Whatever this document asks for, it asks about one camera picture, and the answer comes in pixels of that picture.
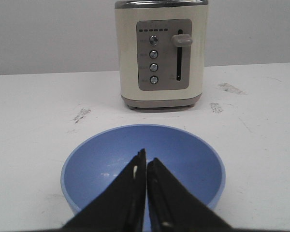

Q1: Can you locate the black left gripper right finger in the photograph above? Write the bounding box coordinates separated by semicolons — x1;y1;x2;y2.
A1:
147;158;233;232

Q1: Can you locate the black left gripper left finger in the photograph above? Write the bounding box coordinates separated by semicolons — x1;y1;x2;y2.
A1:
61;149;146;232

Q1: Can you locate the blue bowl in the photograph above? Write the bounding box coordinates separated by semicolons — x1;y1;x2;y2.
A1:
61;124;226;232

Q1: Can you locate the cream toaster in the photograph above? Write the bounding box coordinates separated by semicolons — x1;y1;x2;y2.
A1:
115;0;209;109

